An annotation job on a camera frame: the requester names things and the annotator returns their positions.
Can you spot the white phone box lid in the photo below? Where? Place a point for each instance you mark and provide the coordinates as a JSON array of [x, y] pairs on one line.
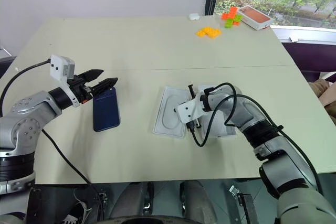
[[220, 129]]

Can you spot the dark blue smartphone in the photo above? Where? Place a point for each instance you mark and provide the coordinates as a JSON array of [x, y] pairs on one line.
[[106, 111]]

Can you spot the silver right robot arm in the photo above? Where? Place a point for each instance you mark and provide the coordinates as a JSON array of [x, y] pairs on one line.
[[275, 155]]

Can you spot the orange toy brick piece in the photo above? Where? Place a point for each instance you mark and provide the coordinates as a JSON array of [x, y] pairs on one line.
[[229, 13]]

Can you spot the yellow toy brick piece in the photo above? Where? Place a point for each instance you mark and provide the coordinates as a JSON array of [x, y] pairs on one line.
[[208, 32]]

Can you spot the brown trousered leg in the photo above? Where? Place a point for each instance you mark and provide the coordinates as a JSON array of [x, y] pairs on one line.
[[325, 95]]

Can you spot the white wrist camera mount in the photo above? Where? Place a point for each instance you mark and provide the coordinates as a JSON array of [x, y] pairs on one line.
[[193, 111], [59, 66]]

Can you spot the black bar with silver clamp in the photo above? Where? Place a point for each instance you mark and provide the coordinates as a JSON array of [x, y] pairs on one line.
[[246, 205]]

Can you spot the green toy brick piece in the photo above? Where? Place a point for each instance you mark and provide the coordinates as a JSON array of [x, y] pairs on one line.
[[232, 22]]

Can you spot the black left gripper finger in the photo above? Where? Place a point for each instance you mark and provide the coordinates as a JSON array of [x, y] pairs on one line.
[[92, 74], [105, 85]]

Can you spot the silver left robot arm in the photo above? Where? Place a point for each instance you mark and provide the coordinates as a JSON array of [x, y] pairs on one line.
[[26, 108]]

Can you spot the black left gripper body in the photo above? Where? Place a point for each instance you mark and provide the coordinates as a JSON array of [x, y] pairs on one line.
[[80, 87]]

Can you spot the white earbuds case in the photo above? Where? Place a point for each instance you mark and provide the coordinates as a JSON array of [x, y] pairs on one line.
[[193, 16]]

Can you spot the white window sill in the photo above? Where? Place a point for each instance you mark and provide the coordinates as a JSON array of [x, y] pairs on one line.
[[309, 33]]

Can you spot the dark grey furniture edge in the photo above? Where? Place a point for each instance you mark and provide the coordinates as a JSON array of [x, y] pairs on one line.
[[5, 61]]

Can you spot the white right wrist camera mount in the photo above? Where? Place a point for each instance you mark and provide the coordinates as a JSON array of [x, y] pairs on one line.
[[193, 111]]

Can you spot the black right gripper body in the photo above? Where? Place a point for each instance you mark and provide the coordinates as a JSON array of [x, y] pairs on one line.
[[192, 93]]

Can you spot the white phone box base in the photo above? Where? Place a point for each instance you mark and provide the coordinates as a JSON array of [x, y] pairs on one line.
[[168, 113]]

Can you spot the phone box with orange print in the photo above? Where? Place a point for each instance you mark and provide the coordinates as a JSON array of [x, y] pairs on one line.
[[254, 16]]

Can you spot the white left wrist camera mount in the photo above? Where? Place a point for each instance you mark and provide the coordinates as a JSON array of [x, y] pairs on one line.
[[59, 66]]

